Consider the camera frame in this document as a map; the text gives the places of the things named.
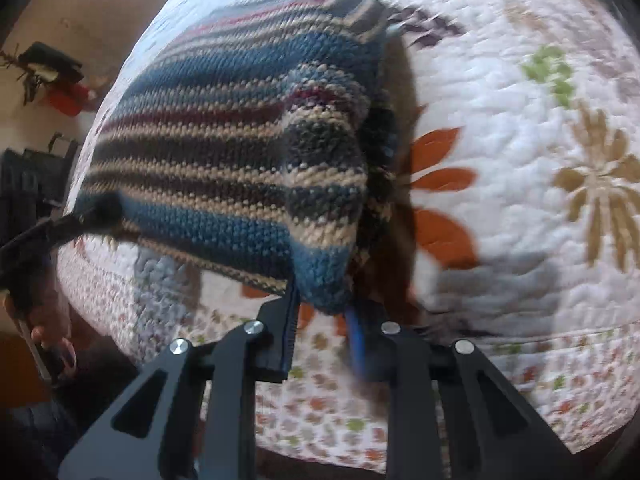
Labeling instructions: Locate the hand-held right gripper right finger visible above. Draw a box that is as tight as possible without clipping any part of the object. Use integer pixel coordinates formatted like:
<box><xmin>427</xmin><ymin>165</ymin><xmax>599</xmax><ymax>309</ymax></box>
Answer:
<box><xmin>345</xmin><ymin>302</ymin><xmax>588</xmax><ymax>480</ymax></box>

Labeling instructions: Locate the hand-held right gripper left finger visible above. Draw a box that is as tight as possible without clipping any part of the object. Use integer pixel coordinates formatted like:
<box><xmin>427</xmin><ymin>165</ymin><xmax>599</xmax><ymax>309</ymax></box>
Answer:
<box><xmin>57</xmin><ymin>287</ymin><xmax>301</xmax><ymax>480</ymax></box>

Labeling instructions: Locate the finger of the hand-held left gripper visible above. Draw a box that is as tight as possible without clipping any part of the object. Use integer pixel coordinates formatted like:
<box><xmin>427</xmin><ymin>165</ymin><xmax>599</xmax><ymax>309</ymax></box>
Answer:
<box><xmin>0</xmin><ymin>192</ymin><xmax>124</xmax><ymax>286</ymax></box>

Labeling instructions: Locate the striped knit sweater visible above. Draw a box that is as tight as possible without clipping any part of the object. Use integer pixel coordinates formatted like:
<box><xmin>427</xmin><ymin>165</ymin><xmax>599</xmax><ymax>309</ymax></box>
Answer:
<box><xmin>75</xmin><ymin>0</ymin><xmax>401</xmax><ymax>316</ymax></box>

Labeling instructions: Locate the person's left hand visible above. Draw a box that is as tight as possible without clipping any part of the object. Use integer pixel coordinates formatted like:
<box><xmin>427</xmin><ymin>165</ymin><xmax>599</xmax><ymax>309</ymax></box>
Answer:
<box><xmin>2</xmin><ymin>277</ymin><xmax>79</xmax><ymax>377</ymax></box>

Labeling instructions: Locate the black crate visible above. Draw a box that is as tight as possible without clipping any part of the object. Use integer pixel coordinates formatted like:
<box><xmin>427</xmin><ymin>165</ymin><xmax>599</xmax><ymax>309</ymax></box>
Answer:
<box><xmin>0</xmin><ymin>132</ymin><xmax>82</xmax><ymax>243</ymax></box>

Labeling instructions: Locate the red box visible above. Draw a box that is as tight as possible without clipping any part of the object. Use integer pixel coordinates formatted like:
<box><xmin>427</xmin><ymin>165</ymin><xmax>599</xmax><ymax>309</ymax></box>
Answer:
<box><xmin>44</xmin><ymin>84</ymin><xmax>92</xmax><ymax>117</ymax></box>

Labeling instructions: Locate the floral quilted bedspread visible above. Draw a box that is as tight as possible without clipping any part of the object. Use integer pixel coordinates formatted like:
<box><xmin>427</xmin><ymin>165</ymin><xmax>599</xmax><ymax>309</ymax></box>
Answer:
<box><xmin>55</xmin><ymin>0</ymin><xmax>640</xmax><ymax>471</ymax></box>

